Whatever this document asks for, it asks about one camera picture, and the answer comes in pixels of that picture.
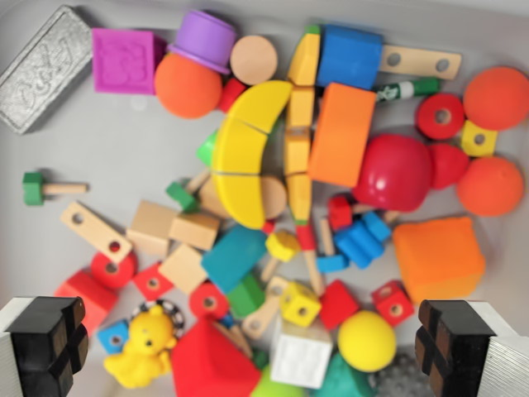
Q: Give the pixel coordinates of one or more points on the grey knobby ball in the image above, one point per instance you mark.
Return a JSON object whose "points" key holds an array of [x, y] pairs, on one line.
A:
{"points": [[392, 380]]}

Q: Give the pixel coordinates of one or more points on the yellow bolt wooden shaft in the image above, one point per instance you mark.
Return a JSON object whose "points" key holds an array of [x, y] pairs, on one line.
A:
{"points": [[283, 244]]}

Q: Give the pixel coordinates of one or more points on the blue ridged wooden nut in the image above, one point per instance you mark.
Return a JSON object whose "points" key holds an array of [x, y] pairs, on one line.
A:
{"points": [[359, 244]]}

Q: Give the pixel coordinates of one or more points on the short wooden dowel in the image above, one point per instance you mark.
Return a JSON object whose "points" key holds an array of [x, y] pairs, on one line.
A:
{"points": [[326, 235]]}

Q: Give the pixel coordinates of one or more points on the dark green wooden piece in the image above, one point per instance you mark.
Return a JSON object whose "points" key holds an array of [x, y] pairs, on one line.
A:
{"points": [[259, 359]]}

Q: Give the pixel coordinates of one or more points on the plain wooden block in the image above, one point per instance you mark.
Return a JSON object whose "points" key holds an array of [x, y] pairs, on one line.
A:
{"points": [[184, 269], [194, 229], [149, 219]]}

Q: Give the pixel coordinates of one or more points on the tan wooden disc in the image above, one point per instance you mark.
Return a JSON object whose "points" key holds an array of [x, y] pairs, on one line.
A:
{"points": [[253, 60]]}

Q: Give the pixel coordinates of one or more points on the orange foam block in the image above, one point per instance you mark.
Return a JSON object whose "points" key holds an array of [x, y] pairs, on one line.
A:
{"points": [[341, 136]]}

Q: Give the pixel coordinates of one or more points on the red embossed cube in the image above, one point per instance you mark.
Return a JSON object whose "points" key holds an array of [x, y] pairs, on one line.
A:
{"points": [[87, 297]]}

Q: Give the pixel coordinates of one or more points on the silver grey embossed block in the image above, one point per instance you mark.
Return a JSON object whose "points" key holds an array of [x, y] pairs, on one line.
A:
{"points": [[41, 70]]}

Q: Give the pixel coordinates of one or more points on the teal green soft block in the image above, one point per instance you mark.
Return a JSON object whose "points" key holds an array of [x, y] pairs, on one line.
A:
{"points": [[343, 380]]}

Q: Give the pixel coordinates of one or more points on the orange foam cube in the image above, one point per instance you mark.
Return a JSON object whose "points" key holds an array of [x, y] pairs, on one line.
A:
{"points": [[438, 256]]}

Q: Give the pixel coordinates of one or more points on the white embossed cube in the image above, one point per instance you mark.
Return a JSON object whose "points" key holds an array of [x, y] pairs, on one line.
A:
{"points": [[299, 360]]}

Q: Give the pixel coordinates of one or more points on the long yellow sliced wooden vegetable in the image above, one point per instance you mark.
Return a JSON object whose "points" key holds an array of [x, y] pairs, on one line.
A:
{"points": [[298, 149]]}

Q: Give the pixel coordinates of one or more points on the red wooden cube with hole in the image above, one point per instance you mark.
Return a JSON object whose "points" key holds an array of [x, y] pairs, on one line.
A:
{"points": [[153, 273]]}

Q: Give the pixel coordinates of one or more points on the green wooden block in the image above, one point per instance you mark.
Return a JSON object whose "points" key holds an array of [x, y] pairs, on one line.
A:
{"points": [[248, 295]]}

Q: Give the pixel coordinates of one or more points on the green marker pen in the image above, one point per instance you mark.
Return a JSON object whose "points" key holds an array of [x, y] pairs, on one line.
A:
{"points": [[409, 89]]}

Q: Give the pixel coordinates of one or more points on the small red ball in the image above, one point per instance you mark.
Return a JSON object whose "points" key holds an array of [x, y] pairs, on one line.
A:
{"points": [[448, 165]]}

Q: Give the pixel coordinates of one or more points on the blue foam block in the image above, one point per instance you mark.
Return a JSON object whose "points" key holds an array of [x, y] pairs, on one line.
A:
{"points": [[349, 55]]}

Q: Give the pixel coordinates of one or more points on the plain red wooden cube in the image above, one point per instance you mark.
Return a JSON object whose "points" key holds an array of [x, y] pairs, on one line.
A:
{"points": [[339, 306]]}

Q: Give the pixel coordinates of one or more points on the yellow wooden sliced banana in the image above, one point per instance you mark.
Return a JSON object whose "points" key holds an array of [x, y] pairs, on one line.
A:
{"points": [[244, 165]]}

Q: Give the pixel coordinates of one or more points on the large red foam block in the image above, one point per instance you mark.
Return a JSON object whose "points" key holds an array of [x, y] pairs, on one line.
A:
{"points": [[211, 364]]}

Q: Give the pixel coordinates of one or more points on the red bolt wooden shaft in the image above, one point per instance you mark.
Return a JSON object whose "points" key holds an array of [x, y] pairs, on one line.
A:
{"points": [[339, 213]]}

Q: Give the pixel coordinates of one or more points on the grey plastic bin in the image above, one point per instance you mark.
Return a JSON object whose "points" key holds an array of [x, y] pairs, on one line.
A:
{"points": [[124, 157]]}

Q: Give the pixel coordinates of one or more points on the bright green plastic piece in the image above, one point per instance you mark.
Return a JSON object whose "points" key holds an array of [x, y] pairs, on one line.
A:
{"points": [[206, 149]]}

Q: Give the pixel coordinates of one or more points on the small blue wooden piece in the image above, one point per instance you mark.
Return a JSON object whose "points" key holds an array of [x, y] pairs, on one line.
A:
{"points": [[332, 264]]}

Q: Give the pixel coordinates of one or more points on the yellow ball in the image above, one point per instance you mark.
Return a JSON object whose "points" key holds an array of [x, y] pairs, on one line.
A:
{"points": [[365, 341]]}

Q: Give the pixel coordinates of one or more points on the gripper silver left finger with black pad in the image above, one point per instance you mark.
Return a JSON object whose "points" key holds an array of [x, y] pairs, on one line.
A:
{"points": [[37, 343]]}

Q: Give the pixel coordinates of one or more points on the red wooden cube two holes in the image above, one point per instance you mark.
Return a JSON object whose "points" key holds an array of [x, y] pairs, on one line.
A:
{"points": [[380, 306]]}

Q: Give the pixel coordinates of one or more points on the magenta embossed cube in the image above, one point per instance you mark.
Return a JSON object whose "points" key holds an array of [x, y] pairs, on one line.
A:
{"points": [[122, 62]]}

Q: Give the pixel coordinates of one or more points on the yellow wooden cube with hole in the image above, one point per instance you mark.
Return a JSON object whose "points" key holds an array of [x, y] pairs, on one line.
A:
{"points": [[469, 144]]}

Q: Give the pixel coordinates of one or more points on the small red wooden piece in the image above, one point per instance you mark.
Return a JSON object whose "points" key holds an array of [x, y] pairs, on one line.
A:
{"points": [[231, 95]]}

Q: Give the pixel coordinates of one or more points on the green small block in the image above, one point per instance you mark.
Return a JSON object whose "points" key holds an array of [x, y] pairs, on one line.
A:
{"points": [[179, 194]]}

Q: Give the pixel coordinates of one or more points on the teal wooden block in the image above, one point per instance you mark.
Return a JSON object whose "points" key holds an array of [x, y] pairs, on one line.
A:
{"points": [[231, 256]]}

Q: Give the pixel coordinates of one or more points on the yellow rubber lion toy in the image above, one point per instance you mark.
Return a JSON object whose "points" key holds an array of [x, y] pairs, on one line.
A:
{"points": [[140, 351]]}

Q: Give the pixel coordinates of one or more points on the blue wooden cube with hole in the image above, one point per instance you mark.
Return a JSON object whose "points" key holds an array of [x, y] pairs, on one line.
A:
{"points": [[105, 335]]}

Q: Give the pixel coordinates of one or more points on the wooden strip with two holes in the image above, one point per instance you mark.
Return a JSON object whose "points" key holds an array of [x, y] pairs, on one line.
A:
{"points": [[95, 232], [264, 314], [419, 62]]}

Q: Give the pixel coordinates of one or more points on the blue bolt wooden shaft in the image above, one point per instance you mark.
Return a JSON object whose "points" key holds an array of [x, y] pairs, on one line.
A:
{"points": [[231, 337]]}

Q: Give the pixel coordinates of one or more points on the red plastic dome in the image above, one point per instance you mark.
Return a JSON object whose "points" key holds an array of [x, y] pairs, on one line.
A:
{"points": [[392, 173]]}

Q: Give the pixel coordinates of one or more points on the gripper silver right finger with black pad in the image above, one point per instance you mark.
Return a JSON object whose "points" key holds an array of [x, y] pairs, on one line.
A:
{"points": [[463, 351]]}

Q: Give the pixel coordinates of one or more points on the lime green ball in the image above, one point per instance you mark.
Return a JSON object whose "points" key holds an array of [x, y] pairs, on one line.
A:
{"points": [[273, 384]]}

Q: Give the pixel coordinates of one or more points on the purple plastic cup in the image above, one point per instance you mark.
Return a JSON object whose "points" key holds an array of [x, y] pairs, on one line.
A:
{"points": [[204, 37]]}

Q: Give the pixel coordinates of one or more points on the orange ball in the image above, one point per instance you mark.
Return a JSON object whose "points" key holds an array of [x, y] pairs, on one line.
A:
{"points": [[494, 99], [186, 89], [489, 186]]}

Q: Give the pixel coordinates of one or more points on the yellow wooden cube two holes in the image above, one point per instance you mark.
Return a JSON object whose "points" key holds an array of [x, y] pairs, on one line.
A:
{"points": [[299, 295]]}

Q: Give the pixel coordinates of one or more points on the green head wooden bolt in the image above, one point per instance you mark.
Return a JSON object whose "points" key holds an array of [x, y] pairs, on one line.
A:
{"points": [[33, 190]]}

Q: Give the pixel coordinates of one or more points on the red wooden wheel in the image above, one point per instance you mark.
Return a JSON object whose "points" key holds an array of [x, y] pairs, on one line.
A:
{"points": [[124, 275], [198, 297], [427, 124]]}

